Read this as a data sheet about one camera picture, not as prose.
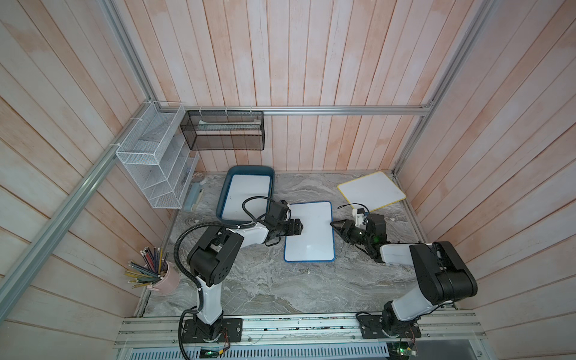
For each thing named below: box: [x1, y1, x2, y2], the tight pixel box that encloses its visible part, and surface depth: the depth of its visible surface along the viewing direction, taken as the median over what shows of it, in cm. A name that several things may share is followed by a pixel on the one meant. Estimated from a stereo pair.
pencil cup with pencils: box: [124, 246, 179, 295], surface depth 76 cm
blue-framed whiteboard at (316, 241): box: [284, 201, 336, 263], surface depth 95 cm
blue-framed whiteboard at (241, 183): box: [216, 165, 276, 226], surface depth 113 cm
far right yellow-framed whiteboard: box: [337, 171, 407, 213], surface depth 118 cm
